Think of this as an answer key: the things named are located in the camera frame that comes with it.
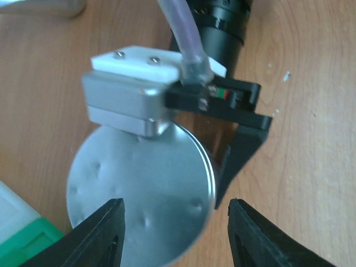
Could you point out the white candy bin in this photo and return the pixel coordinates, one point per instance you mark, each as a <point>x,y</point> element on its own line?
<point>15,213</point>

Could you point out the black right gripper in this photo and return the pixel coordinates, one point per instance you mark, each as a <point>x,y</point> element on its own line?
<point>229,100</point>

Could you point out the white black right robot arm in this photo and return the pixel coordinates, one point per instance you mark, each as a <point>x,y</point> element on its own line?
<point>222,28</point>

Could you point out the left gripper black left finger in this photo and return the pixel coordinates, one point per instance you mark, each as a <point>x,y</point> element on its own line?
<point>97,241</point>

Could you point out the round metal jar lid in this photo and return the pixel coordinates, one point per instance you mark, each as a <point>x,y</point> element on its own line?
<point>167,184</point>

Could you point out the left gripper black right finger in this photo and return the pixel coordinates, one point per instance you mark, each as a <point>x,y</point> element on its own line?
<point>256,241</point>

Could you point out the green candy bin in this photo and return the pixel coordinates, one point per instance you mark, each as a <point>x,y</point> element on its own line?
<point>28,242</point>

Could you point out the silver metal scoop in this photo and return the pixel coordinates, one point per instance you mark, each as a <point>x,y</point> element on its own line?
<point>57,8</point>

